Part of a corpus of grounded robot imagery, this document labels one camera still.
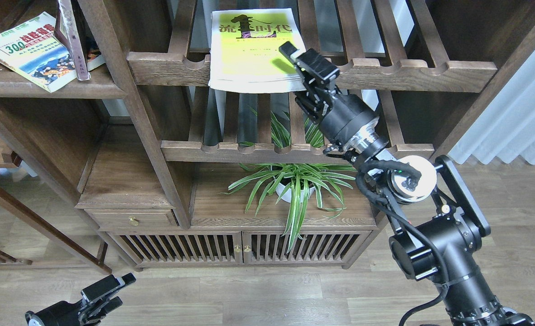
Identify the brass drawer knob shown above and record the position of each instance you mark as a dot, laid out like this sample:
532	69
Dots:
133	221

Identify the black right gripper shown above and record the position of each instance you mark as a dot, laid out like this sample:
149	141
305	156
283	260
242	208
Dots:
345	120

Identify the white blue illustrated book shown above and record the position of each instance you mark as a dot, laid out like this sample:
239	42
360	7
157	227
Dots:
33	50

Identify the yellow green cover book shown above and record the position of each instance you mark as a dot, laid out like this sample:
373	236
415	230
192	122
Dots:
245	56

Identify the green spider plant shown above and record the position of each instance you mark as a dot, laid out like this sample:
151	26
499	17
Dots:
328	179

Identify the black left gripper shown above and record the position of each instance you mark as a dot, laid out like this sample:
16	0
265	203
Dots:
90	310

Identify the white pleated curtain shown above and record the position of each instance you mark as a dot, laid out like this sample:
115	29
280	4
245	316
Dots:
506	129

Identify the white plant pot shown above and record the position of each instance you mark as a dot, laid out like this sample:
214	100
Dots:
286	196

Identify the maroon cover book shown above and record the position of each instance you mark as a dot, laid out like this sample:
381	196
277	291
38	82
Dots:
70	31

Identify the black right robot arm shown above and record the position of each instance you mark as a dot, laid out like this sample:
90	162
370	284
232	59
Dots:
437	223

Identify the dark wooden bookshelf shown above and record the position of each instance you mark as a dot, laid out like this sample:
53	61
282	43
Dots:
130	142

